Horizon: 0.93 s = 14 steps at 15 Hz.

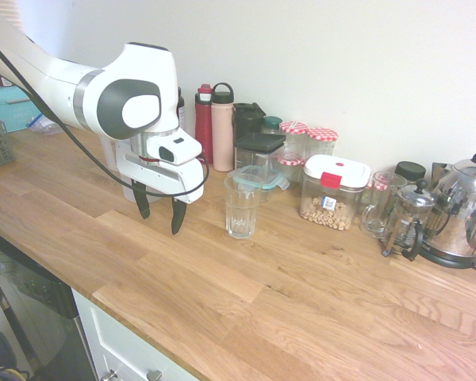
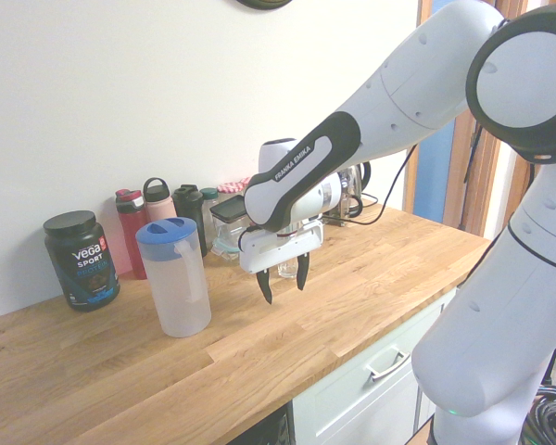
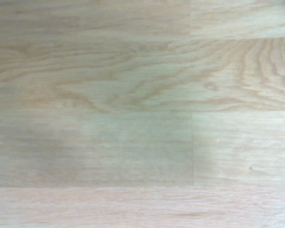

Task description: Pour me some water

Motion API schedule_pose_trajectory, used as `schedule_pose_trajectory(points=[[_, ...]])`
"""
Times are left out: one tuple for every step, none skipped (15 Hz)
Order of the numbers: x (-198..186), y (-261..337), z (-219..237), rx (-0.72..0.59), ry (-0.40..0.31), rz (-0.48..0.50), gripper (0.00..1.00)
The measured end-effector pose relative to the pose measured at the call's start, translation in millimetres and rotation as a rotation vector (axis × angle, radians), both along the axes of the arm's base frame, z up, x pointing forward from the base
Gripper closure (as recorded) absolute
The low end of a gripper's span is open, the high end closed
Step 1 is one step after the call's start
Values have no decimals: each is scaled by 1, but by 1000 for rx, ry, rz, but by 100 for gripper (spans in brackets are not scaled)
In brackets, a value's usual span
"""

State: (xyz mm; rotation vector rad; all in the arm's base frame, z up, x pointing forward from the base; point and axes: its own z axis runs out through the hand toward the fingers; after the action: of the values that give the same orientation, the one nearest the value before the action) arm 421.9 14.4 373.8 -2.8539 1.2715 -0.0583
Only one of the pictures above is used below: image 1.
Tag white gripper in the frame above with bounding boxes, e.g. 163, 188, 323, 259
116, 140, 205, 236

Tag red water bottle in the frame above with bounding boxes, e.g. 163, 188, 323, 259
194, 83, 215, 166

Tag pink water bottle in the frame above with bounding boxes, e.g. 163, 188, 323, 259
210, 82, 236, 173

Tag clear glass tumbler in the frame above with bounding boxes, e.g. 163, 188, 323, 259
223, 174, 263, 240

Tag black protein powder tub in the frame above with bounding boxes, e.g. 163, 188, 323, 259
176, 87, 186, 133

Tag glass container teal lid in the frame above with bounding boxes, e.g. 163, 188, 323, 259
226, 165, 291, 203

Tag square container black lid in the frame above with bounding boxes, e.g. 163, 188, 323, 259
233, 133, 287, 179

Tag black shaker bottle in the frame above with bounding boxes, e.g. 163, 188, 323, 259
232, 102, 267, 144

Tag small jar red checkered lid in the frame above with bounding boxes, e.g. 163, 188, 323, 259
276, 153, 306, 184
363, 174, 396, 206

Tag glass jar green lid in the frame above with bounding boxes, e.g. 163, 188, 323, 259
260, 115, 284, 137

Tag white cabinet drawer front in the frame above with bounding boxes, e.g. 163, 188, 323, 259
71, 287, 202, 381

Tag clear plastic zip bag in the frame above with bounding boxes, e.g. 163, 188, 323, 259
25, 114, 64, 138

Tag glass jar red checkered lid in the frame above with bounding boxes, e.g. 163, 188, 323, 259
305, 126, 340, 160
278, 121, 309, 158

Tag black dishwasher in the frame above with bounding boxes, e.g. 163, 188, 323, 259
0, 225, 98, 381

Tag cereal container white lid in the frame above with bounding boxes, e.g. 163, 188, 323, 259
299, 154, 372, 232

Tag clear glass mug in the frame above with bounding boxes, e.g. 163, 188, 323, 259
360, 171, 409, 239

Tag white window blinds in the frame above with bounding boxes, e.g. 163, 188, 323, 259
0, 0, 25, 29

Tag glass french press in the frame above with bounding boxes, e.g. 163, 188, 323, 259
382, 178, 441, 263

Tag glass jar black lid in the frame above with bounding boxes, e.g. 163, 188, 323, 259
394, 160, 428, 187

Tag black kettle base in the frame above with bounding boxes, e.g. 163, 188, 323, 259
418, 244, 476, 271

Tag chrome electric kettle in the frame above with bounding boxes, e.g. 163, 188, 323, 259
420, 150, 476, 259

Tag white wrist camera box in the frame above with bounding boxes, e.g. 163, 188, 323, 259
144, 132, 204, 167

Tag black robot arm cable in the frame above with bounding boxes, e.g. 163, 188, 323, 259
0, 33, 210, 204

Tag metal drawer handle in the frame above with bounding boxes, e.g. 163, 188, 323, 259
102, 368, 163, 381

